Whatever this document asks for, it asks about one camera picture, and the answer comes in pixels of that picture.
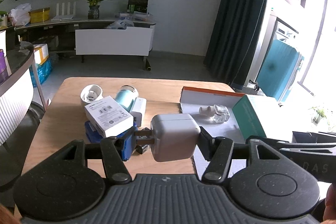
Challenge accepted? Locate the white plug socket adapter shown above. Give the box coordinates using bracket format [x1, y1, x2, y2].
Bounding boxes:
[80, 84, 103, 107]

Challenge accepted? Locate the curved white counter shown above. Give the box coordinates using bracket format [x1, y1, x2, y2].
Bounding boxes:
[1, 42, 46, 144]

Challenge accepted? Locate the light blue cylinder cup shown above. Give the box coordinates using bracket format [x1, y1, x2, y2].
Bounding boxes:
[114, 85, 139, 111]

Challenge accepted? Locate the blue plastic bag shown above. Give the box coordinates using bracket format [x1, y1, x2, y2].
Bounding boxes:
[29, 59, 53, 88]

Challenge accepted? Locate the white router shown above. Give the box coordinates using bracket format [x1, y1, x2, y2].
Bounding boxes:
[51, 1, 76, 22]

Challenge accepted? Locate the white square charger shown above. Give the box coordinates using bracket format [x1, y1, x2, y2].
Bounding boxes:
[151, 114, 201, 162]

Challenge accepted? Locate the blue tin box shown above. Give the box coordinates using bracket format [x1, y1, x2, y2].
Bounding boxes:
[84, 121, 137, 161]

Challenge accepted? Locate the white tv cabinet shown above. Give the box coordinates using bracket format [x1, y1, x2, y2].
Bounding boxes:
[75, 26, 154, 71]

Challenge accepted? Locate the teal suitcase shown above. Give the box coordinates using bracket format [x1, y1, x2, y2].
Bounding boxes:
[256, 40, 304, 103]

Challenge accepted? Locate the teal green box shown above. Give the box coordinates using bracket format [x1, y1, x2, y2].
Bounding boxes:
[232, 94, 293, 142]

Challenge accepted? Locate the white plastic bag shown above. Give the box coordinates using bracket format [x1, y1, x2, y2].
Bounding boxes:
[9, 3, 31, 27]

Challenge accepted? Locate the white product box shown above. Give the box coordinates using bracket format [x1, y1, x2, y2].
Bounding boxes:
[84, 96, 133, 138]

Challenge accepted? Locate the white power bank charger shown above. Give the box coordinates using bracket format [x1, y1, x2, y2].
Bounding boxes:
[130, 97, 147, 127]

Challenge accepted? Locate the yellow tin box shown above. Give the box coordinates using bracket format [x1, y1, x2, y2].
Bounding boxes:
[30, 7, 50, 24]

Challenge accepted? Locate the yellow white carton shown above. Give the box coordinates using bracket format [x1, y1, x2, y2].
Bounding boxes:
[34, 43, 49, 65]

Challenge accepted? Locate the purple storage basket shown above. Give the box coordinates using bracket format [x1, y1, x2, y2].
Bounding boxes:
[0, 49, 8, 84]

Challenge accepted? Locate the dark green curtain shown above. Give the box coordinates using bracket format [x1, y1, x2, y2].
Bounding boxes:
[204, 0, 267, 88]

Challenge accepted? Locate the orange edged cardboard tray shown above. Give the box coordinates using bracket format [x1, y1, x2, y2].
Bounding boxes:
[179, 86, 293, 180]

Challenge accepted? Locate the clear plastic bottle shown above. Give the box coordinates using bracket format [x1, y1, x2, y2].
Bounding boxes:
[199, 105, 230, 124]

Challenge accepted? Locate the dark picture frame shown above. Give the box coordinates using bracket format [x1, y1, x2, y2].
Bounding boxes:
[127, 0, 148, 14]

